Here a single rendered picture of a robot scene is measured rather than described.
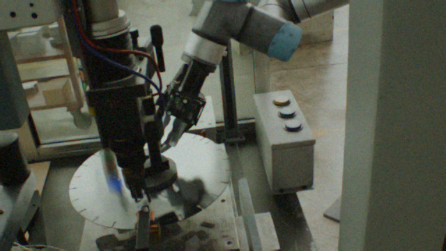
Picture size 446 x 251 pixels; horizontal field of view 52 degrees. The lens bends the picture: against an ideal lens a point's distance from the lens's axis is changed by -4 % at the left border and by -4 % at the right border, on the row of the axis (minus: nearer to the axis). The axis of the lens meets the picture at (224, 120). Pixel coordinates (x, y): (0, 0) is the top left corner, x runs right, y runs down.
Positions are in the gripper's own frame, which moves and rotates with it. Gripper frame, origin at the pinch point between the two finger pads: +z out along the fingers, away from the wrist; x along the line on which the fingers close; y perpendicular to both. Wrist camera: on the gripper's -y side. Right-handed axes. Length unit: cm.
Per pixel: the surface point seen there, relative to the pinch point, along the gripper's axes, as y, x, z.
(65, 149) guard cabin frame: -46, -19, 27
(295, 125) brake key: -14.4, 30.9, -11.9
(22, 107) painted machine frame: 30.0, -24.0, -8.9
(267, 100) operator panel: -31.3, 27.5, -12.2
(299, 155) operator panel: -9.7, 33.2, -6.2
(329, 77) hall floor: -239, 136, -14
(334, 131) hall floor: -164, 121, 11
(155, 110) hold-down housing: 13.9, -5.6, -10.6
